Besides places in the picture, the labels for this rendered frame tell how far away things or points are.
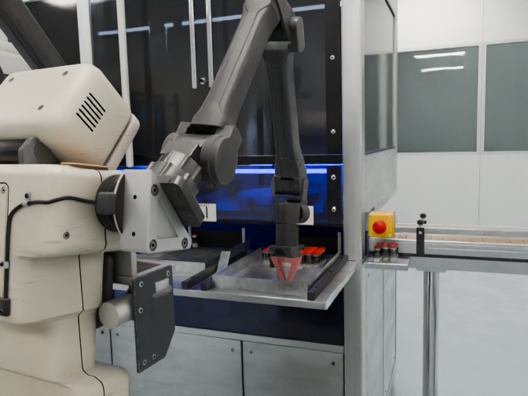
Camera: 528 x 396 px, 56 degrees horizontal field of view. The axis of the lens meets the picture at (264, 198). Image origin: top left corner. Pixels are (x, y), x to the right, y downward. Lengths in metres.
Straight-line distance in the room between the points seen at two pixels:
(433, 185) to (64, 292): 5.56
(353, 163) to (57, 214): 1.02
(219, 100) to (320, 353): 1.06
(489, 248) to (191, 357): 1.07
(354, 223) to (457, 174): 4.61
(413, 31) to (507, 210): 2.27
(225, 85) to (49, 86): 0.28
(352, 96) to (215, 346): 0.97
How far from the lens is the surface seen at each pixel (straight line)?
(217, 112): 0.84
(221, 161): 0.79
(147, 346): 0.90
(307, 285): 1.24
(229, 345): 1.82
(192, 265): 1.48
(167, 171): 0.72
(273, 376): 1.80
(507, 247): 1.66
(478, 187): 6.15
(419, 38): 6.22
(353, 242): 1.57
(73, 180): 0.73
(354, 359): 1.69
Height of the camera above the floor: 1.26
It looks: 7 degrees down
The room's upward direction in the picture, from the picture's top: 2 degrees counter-clockwise
